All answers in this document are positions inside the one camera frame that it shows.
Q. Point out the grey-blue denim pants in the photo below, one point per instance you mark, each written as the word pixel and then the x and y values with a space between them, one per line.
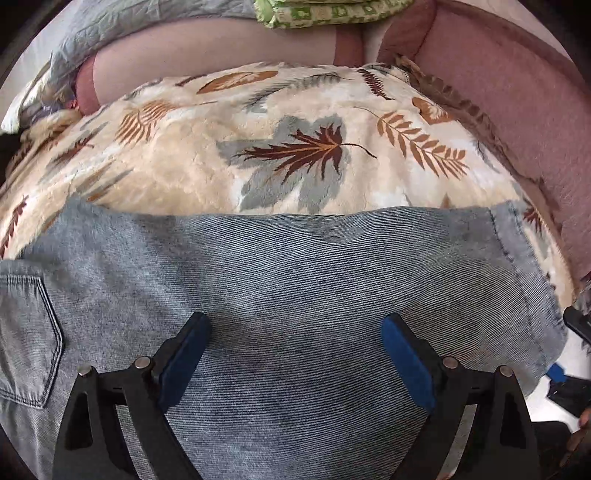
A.
pixel 295 286

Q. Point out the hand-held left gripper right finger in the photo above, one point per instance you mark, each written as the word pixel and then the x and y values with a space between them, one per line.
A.
pixel 411 364

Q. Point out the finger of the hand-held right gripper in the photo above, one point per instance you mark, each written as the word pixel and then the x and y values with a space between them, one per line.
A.
pixel 579 325
pixel 570 394

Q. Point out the pink bolster cushion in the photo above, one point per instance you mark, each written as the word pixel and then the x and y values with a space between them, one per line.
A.
pixel 207 55

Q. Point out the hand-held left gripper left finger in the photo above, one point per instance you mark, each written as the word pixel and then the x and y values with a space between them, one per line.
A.
pixel 182 364

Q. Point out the green patterned quilt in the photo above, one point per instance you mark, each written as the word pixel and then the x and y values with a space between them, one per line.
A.
pixel 323 11

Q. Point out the leaf print blanket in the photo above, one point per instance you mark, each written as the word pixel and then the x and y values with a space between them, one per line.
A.
pixel 207 161

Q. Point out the grey quilted blanket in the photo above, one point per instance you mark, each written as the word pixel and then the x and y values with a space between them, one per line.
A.
pixel 92 32

